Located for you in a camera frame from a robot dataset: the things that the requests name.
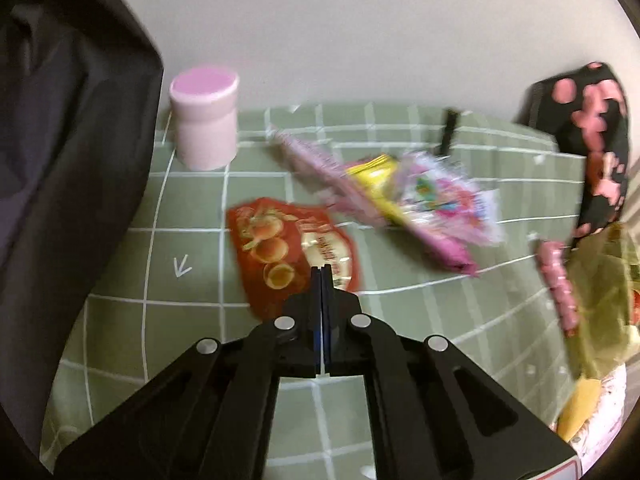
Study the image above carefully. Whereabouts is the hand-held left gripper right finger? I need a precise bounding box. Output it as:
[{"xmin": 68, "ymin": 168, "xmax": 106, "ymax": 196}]
[{"xmin": 320, "ymin": 264, "xmax": 581, "ymax": 480}]

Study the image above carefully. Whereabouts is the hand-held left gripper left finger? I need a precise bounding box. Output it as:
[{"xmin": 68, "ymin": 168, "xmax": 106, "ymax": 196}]
[{"xmin": 55, "ymin": 265, "xmax": 323, "ymax": 480}]

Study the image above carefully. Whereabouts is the red snack packet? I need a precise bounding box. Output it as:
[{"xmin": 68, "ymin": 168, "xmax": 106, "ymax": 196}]
[{"xmin": 227, "ymin": 199, "xmax": 361, "ymax": 321}]

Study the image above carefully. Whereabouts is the yellow-green trash bag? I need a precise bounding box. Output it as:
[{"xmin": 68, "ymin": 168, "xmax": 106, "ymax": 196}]
[{"xmin": 565, "ymin": 222, "xmax": 640, "ymax": 381}]

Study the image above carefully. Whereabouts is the green checked tablecloth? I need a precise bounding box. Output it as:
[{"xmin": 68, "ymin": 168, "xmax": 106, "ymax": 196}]
[{"xmin": 40, "ymin": 102, "xmax": 588, "ymax": 480}]

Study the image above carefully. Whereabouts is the yellow snack packet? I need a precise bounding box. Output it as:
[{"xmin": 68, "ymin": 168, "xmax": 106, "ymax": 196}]
[{"xmin": 345, "ymin": 154, "xmax": 406, "ymax": 226}]

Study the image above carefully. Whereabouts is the long pink snack packet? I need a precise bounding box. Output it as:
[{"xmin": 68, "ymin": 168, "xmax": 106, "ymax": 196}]
[{"xmin": 272, "ymin": 130, "xmax": 478, "ymax": 278}]

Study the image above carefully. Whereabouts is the clear colourful snack packet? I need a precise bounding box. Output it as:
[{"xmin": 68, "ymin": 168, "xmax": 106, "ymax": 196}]
[{"xmin": 395, "ymin": 152, "xmax": 503, "ymax": 248}]

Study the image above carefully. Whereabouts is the pink cup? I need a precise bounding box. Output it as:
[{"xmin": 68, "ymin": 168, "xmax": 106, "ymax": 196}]
[{"xmin": 169, "ymin": 66, "xmax": 241, "ymax": 171}]

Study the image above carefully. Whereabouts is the black stick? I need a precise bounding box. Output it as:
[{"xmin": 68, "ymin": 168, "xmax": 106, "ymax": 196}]
[{"xmin": 437, "ymin": 108, "xmax": 460, "ymax": 157}]

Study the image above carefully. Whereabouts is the pink sausage stick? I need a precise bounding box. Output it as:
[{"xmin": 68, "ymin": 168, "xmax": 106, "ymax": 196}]
[{"xmin": 535, "ymin": 240, "xmax": 581, "ymax": 338}]

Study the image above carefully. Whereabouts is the yellow cushion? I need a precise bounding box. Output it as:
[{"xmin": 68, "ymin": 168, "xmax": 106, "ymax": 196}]
[{"xmin": 555, "ymin": 377, "xmax": 603, "ymax": 441}]

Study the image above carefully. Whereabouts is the dark cloth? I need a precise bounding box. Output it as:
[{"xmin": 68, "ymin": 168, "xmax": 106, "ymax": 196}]
[{"xmin": 0, "ymin": 0, "xmax": 166, "ymax": 471}]

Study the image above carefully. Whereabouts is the pink floral bedding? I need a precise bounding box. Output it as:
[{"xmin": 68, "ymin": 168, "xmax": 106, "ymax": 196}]
[{"xmin": 565, "ymin": 362, "xmax": 628, "ymax": 466}]

